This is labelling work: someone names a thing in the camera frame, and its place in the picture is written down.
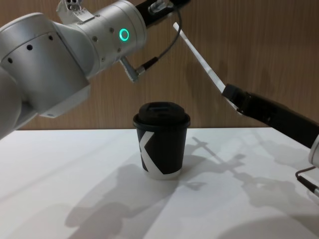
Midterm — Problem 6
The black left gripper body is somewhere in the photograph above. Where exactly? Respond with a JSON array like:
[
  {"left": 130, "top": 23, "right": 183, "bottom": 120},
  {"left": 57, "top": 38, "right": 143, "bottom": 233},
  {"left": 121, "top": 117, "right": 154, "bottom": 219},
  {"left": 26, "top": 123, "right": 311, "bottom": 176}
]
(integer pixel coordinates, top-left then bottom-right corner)
[{"left": 136, "top": 0, "right": 185, "bottom": 28}]

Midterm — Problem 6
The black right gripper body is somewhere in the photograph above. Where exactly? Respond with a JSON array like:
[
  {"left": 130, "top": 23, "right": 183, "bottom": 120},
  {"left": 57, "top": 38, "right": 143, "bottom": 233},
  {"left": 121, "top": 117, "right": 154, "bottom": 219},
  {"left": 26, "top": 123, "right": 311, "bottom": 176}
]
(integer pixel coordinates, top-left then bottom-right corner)
[{"left": 245, "top": 92, "right": 319, "bottom": 149}]

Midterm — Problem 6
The white stick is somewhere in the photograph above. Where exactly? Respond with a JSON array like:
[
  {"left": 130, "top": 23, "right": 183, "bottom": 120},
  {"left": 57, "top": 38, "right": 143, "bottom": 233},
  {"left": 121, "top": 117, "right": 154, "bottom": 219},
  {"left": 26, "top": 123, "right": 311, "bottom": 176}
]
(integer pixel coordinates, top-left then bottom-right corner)
[{"left": 172, "top": 21, "right": 244, "bottom": 116}]

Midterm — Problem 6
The black plastic cup lid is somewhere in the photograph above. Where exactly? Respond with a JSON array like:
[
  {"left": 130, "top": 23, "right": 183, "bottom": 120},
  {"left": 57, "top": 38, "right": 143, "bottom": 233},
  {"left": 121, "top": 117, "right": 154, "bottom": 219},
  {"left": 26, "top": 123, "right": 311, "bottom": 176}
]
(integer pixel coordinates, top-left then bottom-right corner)
[{"left": 133, "top": 101, "right": 191, "bottom": 130}]

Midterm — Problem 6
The black paper cup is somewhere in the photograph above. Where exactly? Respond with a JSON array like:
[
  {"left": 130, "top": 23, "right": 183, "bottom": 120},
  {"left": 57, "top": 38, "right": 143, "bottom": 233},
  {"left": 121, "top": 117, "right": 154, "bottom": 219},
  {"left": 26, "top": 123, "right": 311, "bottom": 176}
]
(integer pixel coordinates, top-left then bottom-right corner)
[{"left": 136, "top": 123, "right": 188, "bottom": 180}]

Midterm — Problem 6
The thin dark left gripper cable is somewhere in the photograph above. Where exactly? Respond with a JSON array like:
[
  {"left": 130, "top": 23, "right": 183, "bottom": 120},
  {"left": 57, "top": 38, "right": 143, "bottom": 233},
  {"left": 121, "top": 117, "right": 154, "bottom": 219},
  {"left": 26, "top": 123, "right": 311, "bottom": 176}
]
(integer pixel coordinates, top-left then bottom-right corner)
[{"left": 134, "top": 4, "right": 184, "bottom": 75}]

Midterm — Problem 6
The thin dark gripper cable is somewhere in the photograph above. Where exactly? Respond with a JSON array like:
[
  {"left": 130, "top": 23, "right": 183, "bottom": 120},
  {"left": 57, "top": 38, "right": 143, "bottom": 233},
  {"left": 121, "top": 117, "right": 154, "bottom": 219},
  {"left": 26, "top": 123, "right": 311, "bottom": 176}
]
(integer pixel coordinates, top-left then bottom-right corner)
[
  {"left": 134, "top": 4, "right": 184, "bottom": 75},
  {"left": 295, "top": 166, "right": 319, "bottom": 200}
]

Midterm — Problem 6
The thin dark right gripper cable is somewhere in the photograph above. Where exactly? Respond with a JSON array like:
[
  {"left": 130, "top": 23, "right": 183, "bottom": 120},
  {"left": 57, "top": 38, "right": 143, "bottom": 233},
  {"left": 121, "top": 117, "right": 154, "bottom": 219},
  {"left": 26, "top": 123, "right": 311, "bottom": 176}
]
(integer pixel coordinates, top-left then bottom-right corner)
[{"left": 295, "top": 166, "right": 319, "bottom": 200}]

